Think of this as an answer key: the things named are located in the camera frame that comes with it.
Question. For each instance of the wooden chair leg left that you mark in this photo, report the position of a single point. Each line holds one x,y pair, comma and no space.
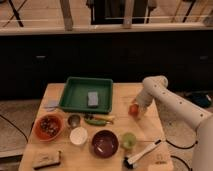
66,13

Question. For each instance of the wooden chair leg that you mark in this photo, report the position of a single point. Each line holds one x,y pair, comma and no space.
128,14
66,13

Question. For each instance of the green plastic cup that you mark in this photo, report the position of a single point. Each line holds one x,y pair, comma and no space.
128,140

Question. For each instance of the white paper cup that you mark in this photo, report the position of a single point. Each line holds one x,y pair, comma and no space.
78,136

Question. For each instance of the orange bowl with beans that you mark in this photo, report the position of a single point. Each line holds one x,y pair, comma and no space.
48,127

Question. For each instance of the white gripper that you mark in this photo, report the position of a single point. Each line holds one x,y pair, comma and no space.
144,100

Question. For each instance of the green plastic tray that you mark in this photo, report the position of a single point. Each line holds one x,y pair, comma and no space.
76,91

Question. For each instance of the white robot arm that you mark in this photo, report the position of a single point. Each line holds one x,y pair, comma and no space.
199,119

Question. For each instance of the green chili pepper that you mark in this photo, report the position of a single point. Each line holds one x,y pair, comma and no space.
95,122

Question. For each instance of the grey blue sponge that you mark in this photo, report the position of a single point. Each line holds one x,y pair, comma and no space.
92,99

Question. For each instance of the white handled black brush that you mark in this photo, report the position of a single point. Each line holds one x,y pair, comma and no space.
129,162

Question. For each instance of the brown scrub sponge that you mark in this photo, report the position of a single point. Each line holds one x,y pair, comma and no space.
46,159

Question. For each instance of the red apple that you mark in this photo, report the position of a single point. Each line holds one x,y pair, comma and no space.
133,110

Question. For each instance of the dark purple bowl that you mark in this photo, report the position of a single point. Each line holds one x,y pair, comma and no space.
104,144

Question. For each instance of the wooden chair leg right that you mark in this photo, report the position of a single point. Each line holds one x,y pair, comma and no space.
128,14

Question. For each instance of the small metal cup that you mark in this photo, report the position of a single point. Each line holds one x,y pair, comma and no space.
74,121

